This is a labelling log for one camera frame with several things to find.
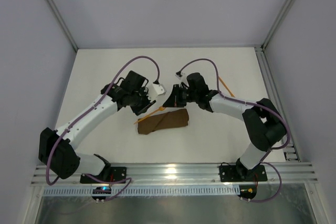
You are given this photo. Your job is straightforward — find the aluminium rail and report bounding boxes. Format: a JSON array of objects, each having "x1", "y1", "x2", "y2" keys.
[
  {"x1": 30, "y1": 163, "x2": 318, "y2": 185},
  {"x1": 254, "y1": 47, "x2": 301, "y2": 162}
]

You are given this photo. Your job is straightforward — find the small controller board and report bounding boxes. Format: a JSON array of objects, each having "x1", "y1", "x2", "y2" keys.
[
  {"x1": 238, "y1": 186, "x2": 257, "y2": 202},
  {"x1": 91, "y1": 186, "x2": 111, "y2": 203}
]

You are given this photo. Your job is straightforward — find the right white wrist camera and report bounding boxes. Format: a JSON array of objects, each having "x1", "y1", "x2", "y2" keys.
[{"x1": 175, "y1": 71, "x2": 187, "y2": 83}]

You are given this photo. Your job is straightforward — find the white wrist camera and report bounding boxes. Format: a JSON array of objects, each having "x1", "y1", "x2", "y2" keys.
[
  {"x1": 151, "y1": 83, "x2": 166, "y2": 98},
  {"x1": 175, "y1": 71, "x2": 187, "y2": 83}
]

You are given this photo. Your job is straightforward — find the right aluminium corner post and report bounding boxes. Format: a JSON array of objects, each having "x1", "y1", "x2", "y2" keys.
[{"x1": 261, "y1": 0, "x2": 296, "y2": 51}]

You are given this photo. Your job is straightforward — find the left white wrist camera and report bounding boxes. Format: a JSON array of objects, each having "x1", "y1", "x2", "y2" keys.
[{"x1": 151, "y1": 83, "x2": 166, "y2": 98}]

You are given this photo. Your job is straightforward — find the right small controller board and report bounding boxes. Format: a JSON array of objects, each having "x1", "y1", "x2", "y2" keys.
[{"x1": 238, "y1": 186, "x2": 257, "y2": 202}]

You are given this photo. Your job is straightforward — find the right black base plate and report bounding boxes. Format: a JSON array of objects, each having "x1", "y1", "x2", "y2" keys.
[{"x1": 218, "y1": 162, "x2": 268, "y2": 182}]

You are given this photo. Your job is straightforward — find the orange plastic knife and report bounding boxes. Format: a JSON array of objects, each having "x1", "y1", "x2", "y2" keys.
[{"x1": 218, "y1": 77, "x2": 235, "y2": 98}]

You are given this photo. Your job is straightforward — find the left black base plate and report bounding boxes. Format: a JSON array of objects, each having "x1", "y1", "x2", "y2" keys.
[{"x1": 80, "y1": 165, "x2": 127, "y2": 184}]

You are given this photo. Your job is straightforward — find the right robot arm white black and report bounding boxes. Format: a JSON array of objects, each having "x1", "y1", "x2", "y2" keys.
[{"x1": 163, "y1": 71, "x2": 289, "y2": 182}]

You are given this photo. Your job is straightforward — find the aluminium corner post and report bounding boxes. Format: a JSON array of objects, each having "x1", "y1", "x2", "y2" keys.
[
  {"x1": 261, "y1": 0, "x2": 296, "y2": 51},
  {"x1": 45, "y1": 0, "x2": 79, "y2": 52}
]

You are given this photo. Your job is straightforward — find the aluminium right side rail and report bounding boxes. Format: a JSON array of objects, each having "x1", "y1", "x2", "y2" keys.
[{"x1": 254, "y1": 47, "x2": 301, "y2": 162}]

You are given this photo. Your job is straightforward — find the orange plastic fork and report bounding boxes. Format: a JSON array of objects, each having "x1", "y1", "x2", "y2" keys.
[{"x1": 134, "y1": 106, "x2": 165, "y2": 124}]

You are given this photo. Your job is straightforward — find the brown cloth napkin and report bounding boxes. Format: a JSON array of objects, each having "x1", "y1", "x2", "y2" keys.
[{"x1": 137, "y1": 109, "x2": 189, "y2": 135}]

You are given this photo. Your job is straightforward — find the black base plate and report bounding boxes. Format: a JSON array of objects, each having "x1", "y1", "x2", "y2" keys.
[
  {"x1": 218, "y1": 162, "x2": 268, "y2": 182},
  {"x1": 80, "y1": 165, "x2": 127, "y2": 184}
]

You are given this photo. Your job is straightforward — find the aluminium front rail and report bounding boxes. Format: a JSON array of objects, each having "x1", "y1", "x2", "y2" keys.
[{"x1": 30, "y1": 163, "x2": 318, "y2": 185}]

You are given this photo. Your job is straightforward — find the slotted grey cable duct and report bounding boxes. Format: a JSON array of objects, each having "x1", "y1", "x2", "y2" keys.
[{"x1": 43, "y1": 184, "x2": 239, "y2": 197}]

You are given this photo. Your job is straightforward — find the left aluminium corner post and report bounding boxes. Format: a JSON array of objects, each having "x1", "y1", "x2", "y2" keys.
[{"x1": 45, "y1": 0, "x2": 79, "y2": 52}]

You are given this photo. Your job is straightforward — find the left small controller board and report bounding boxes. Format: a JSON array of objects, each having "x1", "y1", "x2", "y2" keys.
[{"x1": 91, "y1": 186, "x2": 111, "y2": 203}]

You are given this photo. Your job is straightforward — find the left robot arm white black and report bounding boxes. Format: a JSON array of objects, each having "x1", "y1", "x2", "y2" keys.
[{"x1": 38, "y1": 71, "x2": 165, "y2": 184}]

